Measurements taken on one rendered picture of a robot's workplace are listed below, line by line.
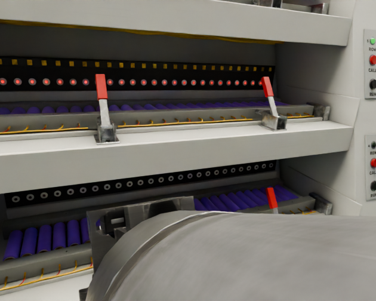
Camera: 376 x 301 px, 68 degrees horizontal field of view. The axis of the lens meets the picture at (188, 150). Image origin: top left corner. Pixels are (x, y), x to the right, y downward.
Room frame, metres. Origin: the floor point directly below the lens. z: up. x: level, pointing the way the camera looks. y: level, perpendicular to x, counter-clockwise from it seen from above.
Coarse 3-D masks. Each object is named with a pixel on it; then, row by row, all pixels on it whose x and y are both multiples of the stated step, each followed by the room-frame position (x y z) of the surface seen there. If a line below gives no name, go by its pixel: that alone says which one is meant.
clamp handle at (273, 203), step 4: (268, 188) 0.47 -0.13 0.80; (272, 188) 0.47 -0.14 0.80; (268, 192) 0.47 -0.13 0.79; (272, 192) 0.47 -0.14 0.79; (268, 196) 0.47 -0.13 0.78; (272, 196) 0.47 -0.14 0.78; (268, 200) 0.47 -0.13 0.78; (272, 200) 0.47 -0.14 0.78; (272, 204) 0.46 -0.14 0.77; (276, 204) 0.47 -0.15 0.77; (272, 208) 0.46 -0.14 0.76; (276, 208) 0.46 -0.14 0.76; (272, 212) 0.46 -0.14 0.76; (276, 212) 0.46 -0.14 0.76
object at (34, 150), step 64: (0, 64) 0.44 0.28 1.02; (64, 64) 0.47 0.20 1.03; (128, 64) 0.51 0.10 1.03; (192, 64) 0.56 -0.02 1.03; (0, 128) 0.35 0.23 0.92; (64, 128) 0.38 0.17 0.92; (128, 128) 0.39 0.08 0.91; (192, 128) 0.43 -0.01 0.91; (256, 128) 0.45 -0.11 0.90; (320, 128) 0.47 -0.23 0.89; (0, 192) 0.30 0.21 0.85
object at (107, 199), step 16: (240, 176) 0.61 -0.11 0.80; (256, 176) 0.63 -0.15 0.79; (272, 176) 0.65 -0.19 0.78; (288, 176) 0.65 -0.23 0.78; (304, 176) 0.61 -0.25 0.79; (128, 192) 0.51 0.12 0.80; (144, 192) 0.53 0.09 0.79; (160, 192) 0.54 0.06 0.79; (176, 192) 0.55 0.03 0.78; (304, 192) 0.61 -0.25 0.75; (320, 192) 0.57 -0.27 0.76; (336, 192) 0.53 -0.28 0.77; (16, 208) 0.45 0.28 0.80; (32, 208) 0.45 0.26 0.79; (48, 208) 0.46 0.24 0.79; (64, 208) 0.48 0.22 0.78; (320, 208) 0.55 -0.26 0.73; (336, 208) 0.53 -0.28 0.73; (352, 208) 0.50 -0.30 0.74; (0, 240) 0.43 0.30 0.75; (0, 256) 0.39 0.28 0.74; (64, 272) 0.37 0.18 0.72; (32, 288) 0.34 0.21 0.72; (48, 288) 0.34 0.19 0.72; (64, 288) 0.34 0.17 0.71; (80, 288) 0.34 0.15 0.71
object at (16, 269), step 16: (256, 208) 0.51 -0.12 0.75; (288, 208) 0.53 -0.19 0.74; (304, 208) 0.55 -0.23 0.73; (32, 256) 0.36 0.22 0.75; (48, 256) 0.36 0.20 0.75; (64, 256) 0.37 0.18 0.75; (80, 256) 0.38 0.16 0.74; (0, 272) 0.34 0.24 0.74; (16, 272) 0.35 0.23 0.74; (32, 272) 0.35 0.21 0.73; (48, 272) 0.36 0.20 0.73
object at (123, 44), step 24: (0, 24) 0.47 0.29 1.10; (0, 48) 0.47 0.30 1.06; (24, 48) 0.48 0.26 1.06; (48, 48) 0.50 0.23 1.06; (72, 48) 0.51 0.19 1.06; (96, 48) 0.53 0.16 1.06; (120, 48) 0.54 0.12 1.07; (144, 48) 0.56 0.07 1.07; (168, 48) 0.58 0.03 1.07; (192, 48) 0.60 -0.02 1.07; (216, 48) 0.62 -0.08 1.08; (240, 48) 0.65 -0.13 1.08; (264, 48) 0.67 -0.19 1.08; (0, 216) 0.46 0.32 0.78; (24, 216) 0.47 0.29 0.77
